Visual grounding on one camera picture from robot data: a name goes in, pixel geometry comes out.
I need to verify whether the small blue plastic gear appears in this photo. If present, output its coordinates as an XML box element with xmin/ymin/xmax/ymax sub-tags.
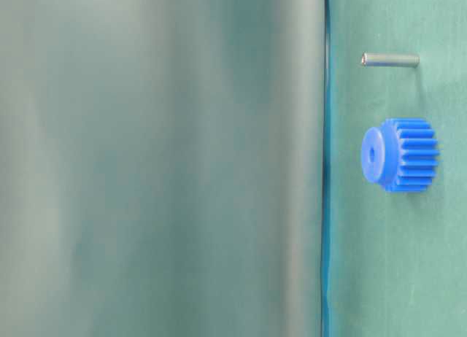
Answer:
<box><xmin>360</xmin><ymin>118</ymin><xmax>439</xmax><ymax>193</ymax></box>

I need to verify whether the green table mat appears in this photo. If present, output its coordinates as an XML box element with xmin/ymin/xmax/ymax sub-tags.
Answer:
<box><xmin>323</xmin><ymin>0</ymin><xmax>466</xmax><ymax>336</ymax></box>

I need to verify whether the silver metal shaft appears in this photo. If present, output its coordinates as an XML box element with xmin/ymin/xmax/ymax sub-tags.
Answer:
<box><xmin>360</xmin><ymin>53</ymin><xmax>420</xmax><ymax>68</ymax></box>

